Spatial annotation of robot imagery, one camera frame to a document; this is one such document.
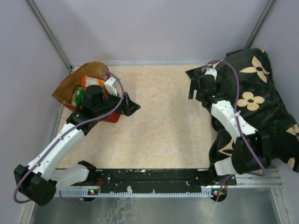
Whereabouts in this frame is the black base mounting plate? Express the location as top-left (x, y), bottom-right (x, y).
top-left (93, 168), bottom-right (215, 194)

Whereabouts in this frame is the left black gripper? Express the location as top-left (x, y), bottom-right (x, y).
top-left (94, 88), bottom-right (141, 117)

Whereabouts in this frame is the orange white snack packet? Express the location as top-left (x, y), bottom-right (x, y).
top-left (81, 75), bottom-right (105, 90)

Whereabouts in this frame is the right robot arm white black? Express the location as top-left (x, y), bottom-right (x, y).
top-left (186, 67), bottom-right (271, 185)

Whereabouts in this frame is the green yellow snack bag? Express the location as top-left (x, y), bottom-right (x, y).
top-left (71, 87), bottom-right (84, 106)

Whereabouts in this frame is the black floral pillow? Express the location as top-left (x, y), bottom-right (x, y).
top-left (185, 48), bottom-right (299, 175)

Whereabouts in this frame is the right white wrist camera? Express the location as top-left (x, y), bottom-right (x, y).
top-left (203, 68), bottom-right (217, 80)

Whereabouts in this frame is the red brown paper bag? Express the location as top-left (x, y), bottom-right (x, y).
top-left (52, 61), bottom-right (120, 123)

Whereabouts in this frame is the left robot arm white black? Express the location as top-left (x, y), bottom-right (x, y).
top-left (13, 85), bottom-right (141, 206)

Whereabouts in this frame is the white toothed cable rail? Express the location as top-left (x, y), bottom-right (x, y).
top-left (61, 187), bottom-right (214, 198)

